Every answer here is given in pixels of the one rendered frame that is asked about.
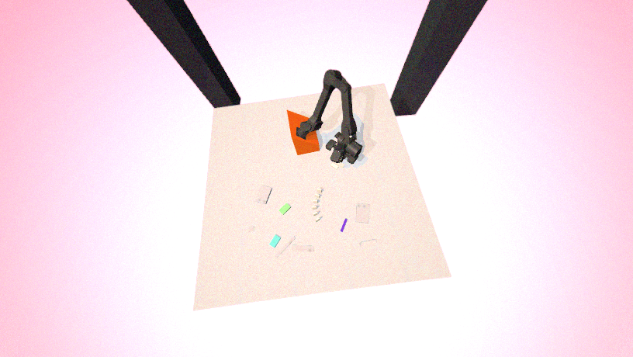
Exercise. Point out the light green flat block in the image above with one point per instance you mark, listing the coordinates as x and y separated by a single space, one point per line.
284 209

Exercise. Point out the teal rectangular block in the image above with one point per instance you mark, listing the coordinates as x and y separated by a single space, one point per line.
274 241

